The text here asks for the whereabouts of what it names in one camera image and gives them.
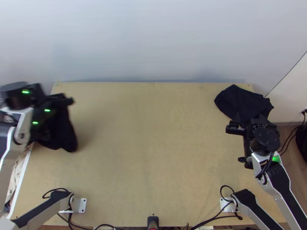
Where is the black t-shirt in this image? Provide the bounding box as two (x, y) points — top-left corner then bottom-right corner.
(36, 94), (78, 153)

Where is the heap of clothes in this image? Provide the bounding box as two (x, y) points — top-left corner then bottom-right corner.
(5, 156), (25, 209)

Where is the black cable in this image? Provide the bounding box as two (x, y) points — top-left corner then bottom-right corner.
(42, 188), (73, 199)
(57, 210), (120, 230)
(278, 109), (307, 154)
(220, 185), (237, 204)
(191, 207), (243, 230)

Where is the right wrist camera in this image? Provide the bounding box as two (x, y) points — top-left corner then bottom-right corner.
(225, 120), (248, 136)

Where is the black garment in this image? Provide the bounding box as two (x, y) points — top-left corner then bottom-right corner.
(214, 84), (274, 126)

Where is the white laundry basket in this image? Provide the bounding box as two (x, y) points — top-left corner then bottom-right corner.
(0, 141), (33, 220)

